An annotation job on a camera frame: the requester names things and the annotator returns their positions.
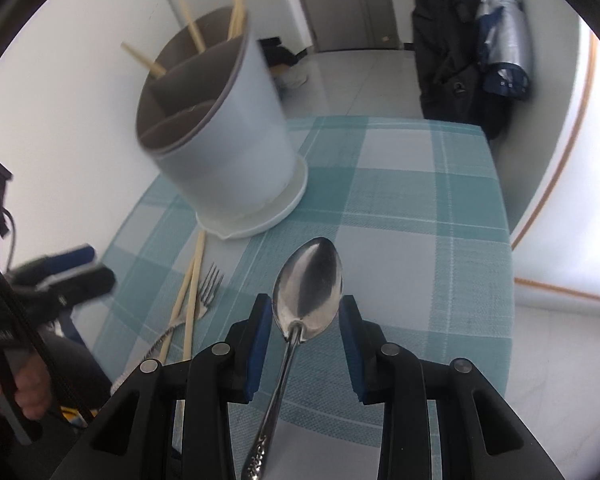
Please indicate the metal spoon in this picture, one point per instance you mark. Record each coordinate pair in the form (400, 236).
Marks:
(307, 280)

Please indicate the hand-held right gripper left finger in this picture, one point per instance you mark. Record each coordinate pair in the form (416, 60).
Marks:
(260, 350)

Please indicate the white and grey utensil holder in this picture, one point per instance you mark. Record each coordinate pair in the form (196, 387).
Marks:
(240, 150)

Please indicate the white panel with gold trim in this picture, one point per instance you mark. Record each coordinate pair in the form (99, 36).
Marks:
(570, 185)

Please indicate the silver folded umbrella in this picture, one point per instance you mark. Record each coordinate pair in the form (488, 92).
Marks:
(507, 35)

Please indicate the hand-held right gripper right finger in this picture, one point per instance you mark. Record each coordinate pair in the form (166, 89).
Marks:
(352, 355)

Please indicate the metal fork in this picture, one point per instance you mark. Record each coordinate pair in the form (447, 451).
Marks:
(207, 292)

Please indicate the black backpack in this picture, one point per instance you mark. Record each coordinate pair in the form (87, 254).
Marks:
(445, 45)

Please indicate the grey door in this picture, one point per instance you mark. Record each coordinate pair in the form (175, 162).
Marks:
(345, 5)

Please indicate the person's left hand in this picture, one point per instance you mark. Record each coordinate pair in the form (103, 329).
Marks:
(32, 390)

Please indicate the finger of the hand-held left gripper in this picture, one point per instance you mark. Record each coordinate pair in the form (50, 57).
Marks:
(60, 262)
(85, 285)

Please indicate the teal plaid placemat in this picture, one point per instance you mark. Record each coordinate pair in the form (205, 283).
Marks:
(405, 240)

